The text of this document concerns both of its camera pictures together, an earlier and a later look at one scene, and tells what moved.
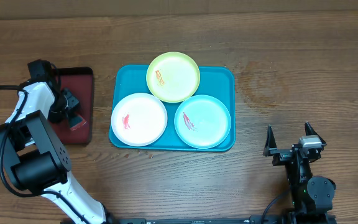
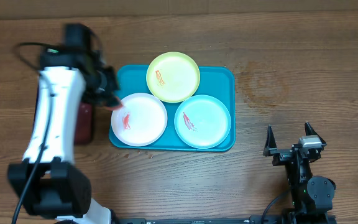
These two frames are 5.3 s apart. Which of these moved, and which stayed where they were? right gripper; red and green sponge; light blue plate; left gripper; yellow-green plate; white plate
Moved: left gripper; red and green sponge
Stayed: yellow-green plate; white plate; right gripper; light blue plate
